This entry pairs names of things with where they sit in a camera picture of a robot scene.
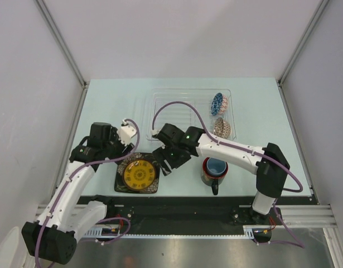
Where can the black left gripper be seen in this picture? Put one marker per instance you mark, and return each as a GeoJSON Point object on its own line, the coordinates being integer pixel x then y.
{"type": "Point", "coordinates": [122, 151]}

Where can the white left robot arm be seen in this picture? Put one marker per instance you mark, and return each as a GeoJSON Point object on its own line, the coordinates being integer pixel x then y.
{"type": "Point", "coordinates": [54, 235]}

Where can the black floral square plate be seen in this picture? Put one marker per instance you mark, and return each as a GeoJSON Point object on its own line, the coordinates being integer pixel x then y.
{"type": "Point", "coordinates": [119, 183]}

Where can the yellow round plate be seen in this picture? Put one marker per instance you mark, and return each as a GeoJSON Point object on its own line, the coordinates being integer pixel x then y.
{"type": "Point", "coordinates": [139, 174]}

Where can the black floral mug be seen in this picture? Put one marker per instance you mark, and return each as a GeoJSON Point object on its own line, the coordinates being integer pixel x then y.
{"type": "Point", "coordinates": [212, 182]}

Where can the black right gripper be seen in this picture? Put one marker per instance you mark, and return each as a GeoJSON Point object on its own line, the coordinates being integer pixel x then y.
{"type": "Point", "coordinates": [162, 153]}

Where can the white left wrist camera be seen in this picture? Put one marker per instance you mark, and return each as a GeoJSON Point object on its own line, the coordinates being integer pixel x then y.
{"type": "Point", "coordinates": [126, 132]}

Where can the brown lattice pattern bowl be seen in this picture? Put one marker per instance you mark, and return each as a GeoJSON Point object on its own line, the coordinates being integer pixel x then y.
{"type": "Point", "coordinates": [222, 128]}

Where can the blue triangle pattern bowl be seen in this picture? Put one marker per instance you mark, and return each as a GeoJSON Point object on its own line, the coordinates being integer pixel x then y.
{"type": "Point", "coordinates": [219, 104]}

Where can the clear wire dish rack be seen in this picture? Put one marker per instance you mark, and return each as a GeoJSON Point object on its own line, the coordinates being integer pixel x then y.
{"type": "Point", "coordinates": [181, 115]}

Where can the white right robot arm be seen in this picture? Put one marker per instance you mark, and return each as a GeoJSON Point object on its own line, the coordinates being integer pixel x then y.
{"type": "Point", "coordinates": [268, 163]}

